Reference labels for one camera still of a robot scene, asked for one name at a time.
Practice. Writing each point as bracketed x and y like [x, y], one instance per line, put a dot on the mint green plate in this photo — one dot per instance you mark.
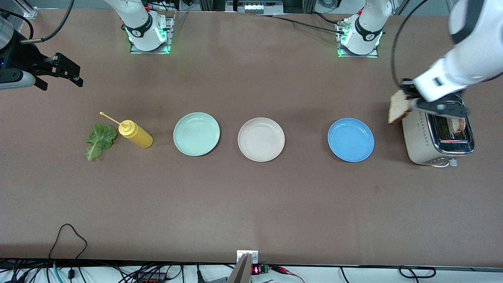
[196, 133]

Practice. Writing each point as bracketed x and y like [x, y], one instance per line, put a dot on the beige plate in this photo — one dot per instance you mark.
[261, 139]

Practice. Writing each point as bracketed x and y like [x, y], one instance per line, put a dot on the blue plate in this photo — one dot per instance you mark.
[351, 139]

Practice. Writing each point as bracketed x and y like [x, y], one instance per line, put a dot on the red digit display module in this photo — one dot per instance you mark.
[256, 270]

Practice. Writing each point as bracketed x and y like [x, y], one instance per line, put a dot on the control box with lights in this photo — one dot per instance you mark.
[255, 7]

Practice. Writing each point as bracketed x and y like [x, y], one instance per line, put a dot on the beige chrome toaster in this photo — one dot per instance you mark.
[418, 137]

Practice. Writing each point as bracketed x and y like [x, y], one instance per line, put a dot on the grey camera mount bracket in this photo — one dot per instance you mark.
[245, 271]

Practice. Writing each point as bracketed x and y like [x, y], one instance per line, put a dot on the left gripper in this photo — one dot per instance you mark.
[407, 85]

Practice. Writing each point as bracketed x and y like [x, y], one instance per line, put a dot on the green lettuce leaf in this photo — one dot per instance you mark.
[100, 141]

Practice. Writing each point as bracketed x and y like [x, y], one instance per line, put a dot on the red and black clip leads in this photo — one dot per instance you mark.
[285, 270]

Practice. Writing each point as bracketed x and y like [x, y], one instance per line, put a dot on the aluminium frame strut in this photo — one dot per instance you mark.
[29, 11]
[401, 7]

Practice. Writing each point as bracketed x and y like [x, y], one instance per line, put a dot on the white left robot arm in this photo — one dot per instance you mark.
[479, 59]

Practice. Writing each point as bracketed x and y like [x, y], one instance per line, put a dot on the bread slice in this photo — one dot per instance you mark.
[397, 110]
[459, 125]

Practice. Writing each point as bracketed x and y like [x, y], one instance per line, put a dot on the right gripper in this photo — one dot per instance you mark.
[19, 57]

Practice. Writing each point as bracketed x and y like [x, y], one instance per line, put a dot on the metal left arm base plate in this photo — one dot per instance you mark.
[355, 56]

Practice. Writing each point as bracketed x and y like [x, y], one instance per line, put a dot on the yellow mustard squeeze bottle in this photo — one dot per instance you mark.
[137, 135]

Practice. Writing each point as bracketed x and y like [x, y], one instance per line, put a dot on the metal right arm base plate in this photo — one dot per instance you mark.
[169, 35]

